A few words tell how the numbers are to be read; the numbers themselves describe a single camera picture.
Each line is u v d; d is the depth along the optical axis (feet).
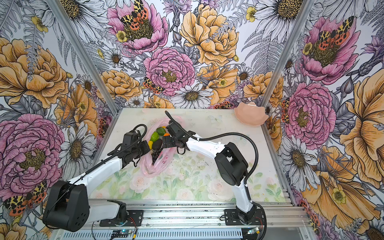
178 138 2.27
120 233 2.32
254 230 2.34
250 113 3.89
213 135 1.86
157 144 3.26
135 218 2.42
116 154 1.93
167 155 3.00
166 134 3.37
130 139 2.22
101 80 3.39
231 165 1.67
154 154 3.01
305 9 2.37
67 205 1.35
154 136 3.25
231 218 2.42
